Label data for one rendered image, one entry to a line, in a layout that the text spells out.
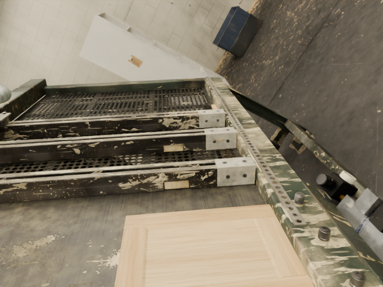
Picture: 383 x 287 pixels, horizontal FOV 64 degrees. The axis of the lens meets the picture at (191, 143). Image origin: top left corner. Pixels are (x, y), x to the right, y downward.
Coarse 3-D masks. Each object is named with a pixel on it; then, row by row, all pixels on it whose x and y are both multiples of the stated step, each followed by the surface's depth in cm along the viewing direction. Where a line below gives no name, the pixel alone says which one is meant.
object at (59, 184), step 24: (96, 168) 100; (120, 168) 100; (144, 168) 100; (168, 168) 101; (192, 168) 98; (216, 168) 98; (240, 168) 99; (0, 192) 95; (24, 192) 95; (48, 192) 96; (72, 192) 97; (96, 192) 98; (120, 192) 98
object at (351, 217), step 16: (320, 176) 89; (336, 176) 89; (352, 176) 90; (336, 192) 87; (352, 192) 88; (368, 192) 76; (336, 208) 86; (352, 208) 81; (368, 208) 74; (336, 224) 74; (352, 224) 79; (368, 224) 75; (352, 240) 70; (368, 240) 73; (368, 256) 67
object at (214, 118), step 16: (176, 112) 148; (192, 112) 148; (208, 112) 147; (224, 112) 146; (0, 128) 139; (16, 128) 139; (32, 128) 140; (48, 128) 141; (64, 128) 142; (80, 128) 142; (96, 128) 143; (112, 128) 144; (128, 128) 144; (144, 128) 145; (160, 128) 146; (176, 128) 146; (192, 128) 147
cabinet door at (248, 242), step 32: (128, 224) 82; (160, 224) 82; (192, 224) 82; (224, 224) 82; (256, 224) 81; (128, 256) 72; (160, 256) 72; (192, 256) 72; (224, 256) 71; (256, 256) 71; (288, 256) 70
